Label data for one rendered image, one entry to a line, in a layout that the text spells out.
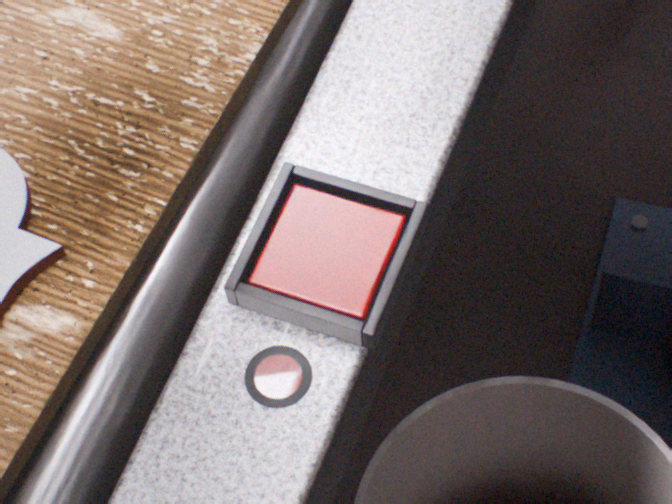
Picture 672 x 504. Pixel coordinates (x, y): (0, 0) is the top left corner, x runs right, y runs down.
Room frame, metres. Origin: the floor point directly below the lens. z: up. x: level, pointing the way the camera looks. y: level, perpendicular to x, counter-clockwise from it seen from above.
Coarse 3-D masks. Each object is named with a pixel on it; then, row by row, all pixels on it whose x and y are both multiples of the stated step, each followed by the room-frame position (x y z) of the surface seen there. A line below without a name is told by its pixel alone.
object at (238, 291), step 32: (288, 192) 0.36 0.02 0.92; (352, 192) 0.35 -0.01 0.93; (384, 192) 0.34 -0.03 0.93; (256, 224) 0.34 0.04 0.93; (416, 224) 0.32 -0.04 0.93; (256, 256) 0.32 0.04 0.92; (224, 288) 0.30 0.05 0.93; (256, 288) 0.30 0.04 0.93; (384, 288) 0.29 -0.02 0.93; (288, 320) 0.29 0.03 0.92; (320, 320) 0.28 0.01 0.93; (352, 320) 0.28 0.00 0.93; (384, 320) 0.28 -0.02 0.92
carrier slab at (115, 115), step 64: (0, 0) 0.50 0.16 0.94; (64, 0) 0.49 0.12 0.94; (128, 0) 0.48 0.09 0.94; (192, 0) 0.48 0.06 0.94; (256, 0) 0.47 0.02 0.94; (0, 64) 0.45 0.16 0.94; (64, 64) 0.45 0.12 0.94; (128, 64) 0.44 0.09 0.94; (192, 64) 0.44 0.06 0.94; (256, 64) 0.43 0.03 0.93; (0, 128) 0.41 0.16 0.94; (64, 128) 0.41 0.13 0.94; (128, 128) 0.40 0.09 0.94; (192, 128) 0.40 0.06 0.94; (64, 192) 0.37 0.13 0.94; (128, 192) 0.36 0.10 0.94; (128, 256) 0.33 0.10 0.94; (64, 320) 0.30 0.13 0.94; (0, 384) 0.27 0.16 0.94; (64, 384) 0.27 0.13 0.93; (0, 448) 0.24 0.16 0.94
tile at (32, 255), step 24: (0, 168) 0.38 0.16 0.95; (0, 192) 0.37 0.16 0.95; (24, 192) 0.36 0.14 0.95; (0, 216) 0.35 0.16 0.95; (24, 216) 0.35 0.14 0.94; (0, 240) 0.34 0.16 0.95; (24, 240) 0.34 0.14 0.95; (0, 264) 0.33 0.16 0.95; (24, 264) 0.32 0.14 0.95; (48, 264) 0.33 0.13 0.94; (0, 288) 0.31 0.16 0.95; (0, 312) 0.30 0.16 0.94
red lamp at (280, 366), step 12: (264, 360) 0.27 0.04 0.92; (276, 360) 0.27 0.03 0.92; (288, 360) 0.27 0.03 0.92; (264, 372) 0.27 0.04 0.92; (276, 372) 0.26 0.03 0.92; (288, 372) 0.26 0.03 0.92; (300, 372) 0.26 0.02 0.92; (264, 384) 0.26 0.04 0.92; (276, 384) 0.26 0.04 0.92; (288, 384) 0.26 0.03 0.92; (300, 384) 0.26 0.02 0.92; (276, 396) 0.25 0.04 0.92
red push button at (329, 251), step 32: (320, 192) 0.35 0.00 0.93; (288, 224) 0.34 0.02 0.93; (320, 224) 0.33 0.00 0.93; (352, 224) 0.33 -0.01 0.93; (384, 224) 0.33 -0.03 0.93; (288, 256) 0.32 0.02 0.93; (320, 256) 0.32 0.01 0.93; (352, 256) 0.31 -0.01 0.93; (384, 256) 0.31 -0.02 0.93; (288, 288) 0.30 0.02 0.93; (320, 288) 0.30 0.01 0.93; (352, 288) 0.30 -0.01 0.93
